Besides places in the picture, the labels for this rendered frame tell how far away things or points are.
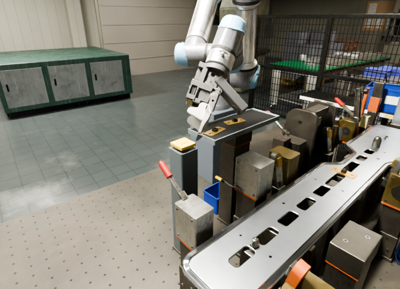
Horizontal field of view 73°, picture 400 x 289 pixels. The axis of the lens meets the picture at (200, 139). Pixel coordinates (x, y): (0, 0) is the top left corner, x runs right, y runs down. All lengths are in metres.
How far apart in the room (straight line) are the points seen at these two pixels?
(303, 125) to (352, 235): 0.51
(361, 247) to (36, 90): 5.08
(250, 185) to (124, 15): 7.48
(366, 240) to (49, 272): 1.02
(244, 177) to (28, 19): 7.04
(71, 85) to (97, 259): 4.48
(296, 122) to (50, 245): 1.11
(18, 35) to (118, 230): 6.63
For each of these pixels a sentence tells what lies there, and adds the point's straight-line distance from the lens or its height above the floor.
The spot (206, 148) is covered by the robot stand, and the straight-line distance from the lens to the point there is 1.42.
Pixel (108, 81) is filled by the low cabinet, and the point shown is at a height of 0.41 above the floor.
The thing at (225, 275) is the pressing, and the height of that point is 1.00.
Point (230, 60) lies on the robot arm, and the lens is 0.76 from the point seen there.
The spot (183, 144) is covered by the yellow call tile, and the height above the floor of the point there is 1.16.
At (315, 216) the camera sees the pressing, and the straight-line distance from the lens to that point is 0.88.
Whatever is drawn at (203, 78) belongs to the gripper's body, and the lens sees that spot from 0.74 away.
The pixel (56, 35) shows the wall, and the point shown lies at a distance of 7.67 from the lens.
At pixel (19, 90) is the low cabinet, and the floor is 0.46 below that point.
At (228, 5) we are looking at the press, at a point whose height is 1.75.
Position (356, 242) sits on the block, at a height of 1.03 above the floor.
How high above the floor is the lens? 1.53
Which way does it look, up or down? 24 degrees down
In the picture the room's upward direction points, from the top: straight up
